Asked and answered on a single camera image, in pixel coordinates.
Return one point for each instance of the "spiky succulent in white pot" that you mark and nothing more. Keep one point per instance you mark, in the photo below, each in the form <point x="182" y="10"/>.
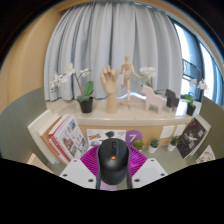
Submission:
<point x="172" y="146"/>

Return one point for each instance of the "tan covered book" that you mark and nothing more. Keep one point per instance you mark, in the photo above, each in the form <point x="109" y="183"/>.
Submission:
<point x="49" y="128"/>

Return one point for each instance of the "white wall socket panel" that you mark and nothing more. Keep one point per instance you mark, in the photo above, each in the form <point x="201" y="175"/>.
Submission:
<point x="180" y="130"/>
<point x="166" y="132"/>

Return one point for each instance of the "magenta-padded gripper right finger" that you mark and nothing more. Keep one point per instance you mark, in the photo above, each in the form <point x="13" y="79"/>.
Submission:
<point x="150" y="170"/>

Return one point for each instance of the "colourful food sticker sheet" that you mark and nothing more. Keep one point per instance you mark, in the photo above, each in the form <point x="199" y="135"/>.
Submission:
<point x="206" y="155"/>

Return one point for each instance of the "round purple number sticker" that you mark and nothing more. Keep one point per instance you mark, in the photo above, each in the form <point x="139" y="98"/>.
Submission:
<point x="133" y="136"/>

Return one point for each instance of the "white sticker sheet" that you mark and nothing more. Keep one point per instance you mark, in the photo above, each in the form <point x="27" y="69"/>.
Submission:
<point x="96" y="136"/>

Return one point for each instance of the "small succulent in white pot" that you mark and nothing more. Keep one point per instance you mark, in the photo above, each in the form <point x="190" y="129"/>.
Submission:
<point x="138" y="144"/>
<point x="153" y="148"/>

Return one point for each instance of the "black hardcover book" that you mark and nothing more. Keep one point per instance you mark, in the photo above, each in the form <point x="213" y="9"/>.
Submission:
<point x="191" y="138"/>

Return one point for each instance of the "thick white books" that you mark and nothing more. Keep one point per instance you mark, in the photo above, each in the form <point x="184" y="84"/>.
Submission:
<point x="38" y="130"/>

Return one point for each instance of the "red and white magazine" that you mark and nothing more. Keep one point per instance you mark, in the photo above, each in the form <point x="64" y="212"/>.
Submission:
<point x="71" y="140"/>

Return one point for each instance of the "wooden artist mannequin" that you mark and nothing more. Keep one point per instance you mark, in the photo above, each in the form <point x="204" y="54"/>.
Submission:
<point x="127" y="73"/>

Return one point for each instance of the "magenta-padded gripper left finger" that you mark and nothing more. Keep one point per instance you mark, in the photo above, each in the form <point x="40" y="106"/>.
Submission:
<point x="77" y="170"/>

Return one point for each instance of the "beige booklet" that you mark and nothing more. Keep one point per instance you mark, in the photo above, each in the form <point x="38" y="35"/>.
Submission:
<point x="36" y="161"/>

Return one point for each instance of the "black computer mouse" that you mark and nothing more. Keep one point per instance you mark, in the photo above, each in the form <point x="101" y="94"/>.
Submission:
<point x="113" y="163"/>

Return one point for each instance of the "light grey curtain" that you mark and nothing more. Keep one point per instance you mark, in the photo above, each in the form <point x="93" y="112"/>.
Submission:
<point x="110" y="36"/>

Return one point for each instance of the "pink horse figurine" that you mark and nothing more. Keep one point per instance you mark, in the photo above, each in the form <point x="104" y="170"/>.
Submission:
<point x="153" y="98"/>

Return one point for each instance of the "wooden hand model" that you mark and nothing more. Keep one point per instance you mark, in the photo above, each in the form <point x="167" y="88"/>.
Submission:
<point x="111" y="86"/>

